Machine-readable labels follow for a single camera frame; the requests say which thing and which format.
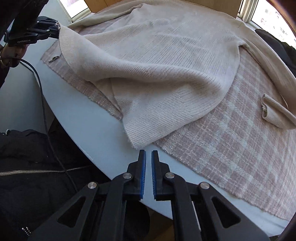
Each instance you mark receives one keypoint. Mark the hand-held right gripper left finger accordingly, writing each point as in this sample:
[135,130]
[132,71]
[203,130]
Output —
[143,176]

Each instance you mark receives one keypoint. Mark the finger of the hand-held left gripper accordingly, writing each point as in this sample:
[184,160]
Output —
[47,23]
[48,33]

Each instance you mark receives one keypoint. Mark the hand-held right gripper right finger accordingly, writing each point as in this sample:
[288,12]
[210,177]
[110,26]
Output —
[153,176]

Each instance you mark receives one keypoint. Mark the beige knitted sweater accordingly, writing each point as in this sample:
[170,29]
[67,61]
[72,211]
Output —
[161,69]

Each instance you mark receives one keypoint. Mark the person's left hand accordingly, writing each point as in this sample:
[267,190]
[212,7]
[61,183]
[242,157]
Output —
[12,54]

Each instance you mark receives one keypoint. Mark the small metal clip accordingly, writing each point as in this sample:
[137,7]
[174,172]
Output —
[54,59]

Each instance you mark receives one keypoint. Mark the light wooden board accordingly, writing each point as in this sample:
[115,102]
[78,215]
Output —
[97,4]

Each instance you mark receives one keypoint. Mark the pink plaid blanket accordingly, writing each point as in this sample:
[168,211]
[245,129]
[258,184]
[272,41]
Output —
[231,150]

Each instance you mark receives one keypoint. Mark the person in black jacket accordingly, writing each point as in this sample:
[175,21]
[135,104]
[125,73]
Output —
[27,162]

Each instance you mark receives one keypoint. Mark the black garment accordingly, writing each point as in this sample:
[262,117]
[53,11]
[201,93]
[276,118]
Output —
[277,46]

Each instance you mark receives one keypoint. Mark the white window frame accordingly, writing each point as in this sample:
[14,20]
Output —
[246,11]

